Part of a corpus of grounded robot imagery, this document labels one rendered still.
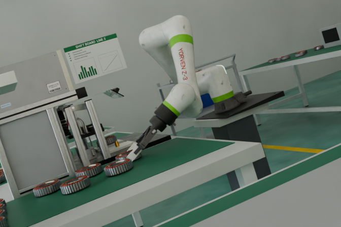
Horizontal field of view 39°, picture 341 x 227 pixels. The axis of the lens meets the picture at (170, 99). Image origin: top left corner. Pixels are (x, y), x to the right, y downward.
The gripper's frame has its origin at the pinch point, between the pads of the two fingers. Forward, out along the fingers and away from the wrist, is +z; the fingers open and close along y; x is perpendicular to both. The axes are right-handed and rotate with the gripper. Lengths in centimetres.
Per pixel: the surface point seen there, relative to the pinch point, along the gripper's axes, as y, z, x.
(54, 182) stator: -11.7, 26.6, 17.0
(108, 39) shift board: 589, -78, 78
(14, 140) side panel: 7.1, 27.6, 41.0
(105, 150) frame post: 15.6, 6.6, 8.2
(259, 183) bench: -96, -22, -15
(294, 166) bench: -93, -31, -20
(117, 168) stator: -23.7, 4.9, 3.4
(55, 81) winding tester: 25, -2, 47
